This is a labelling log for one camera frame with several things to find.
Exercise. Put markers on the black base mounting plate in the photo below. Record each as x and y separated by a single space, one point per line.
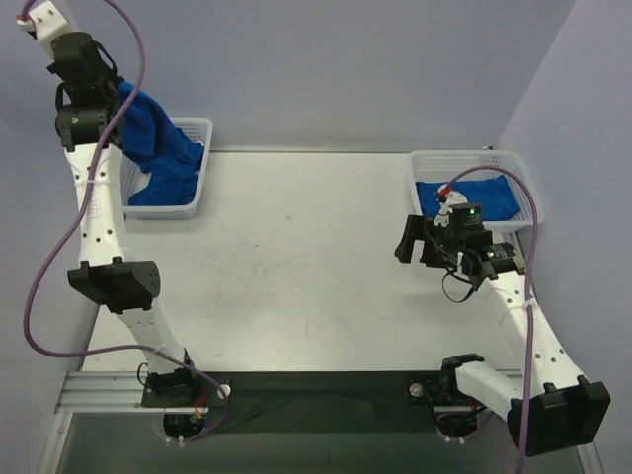
294 402

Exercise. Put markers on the blue towel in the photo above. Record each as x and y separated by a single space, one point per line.
151 140
495 196

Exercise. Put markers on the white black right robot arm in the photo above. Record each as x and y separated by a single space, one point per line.
555 406

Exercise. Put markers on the white perforated right basket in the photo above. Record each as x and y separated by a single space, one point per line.
444 165

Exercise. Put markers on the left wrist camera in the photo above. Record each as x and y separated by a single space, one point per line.
44 23

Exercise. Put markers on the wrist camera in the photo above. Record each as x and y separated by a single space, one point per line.
44 23
457 215

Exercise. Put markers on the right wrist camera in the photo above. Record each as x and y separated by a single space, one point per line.
457 215

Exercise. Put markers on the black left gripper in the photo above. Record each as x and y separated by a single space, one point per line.
113 99

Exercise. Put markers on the aluminium frame rail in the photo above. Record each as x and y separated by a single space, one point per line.
95 392

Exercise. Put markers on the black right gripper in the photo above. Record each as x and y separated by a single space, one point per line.
425 242

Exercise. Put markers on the white perforated left basket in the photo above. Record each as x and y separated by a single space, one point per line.
133 180

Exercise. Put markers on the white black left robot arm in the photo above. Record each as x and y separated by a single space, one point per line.
89 123

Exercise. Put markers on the crumpled blue towels in basket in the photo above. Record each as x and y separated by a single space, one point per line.
173 170

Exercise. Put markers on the white perforated basket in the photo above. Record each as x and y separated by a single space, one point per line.
444 165
133 180

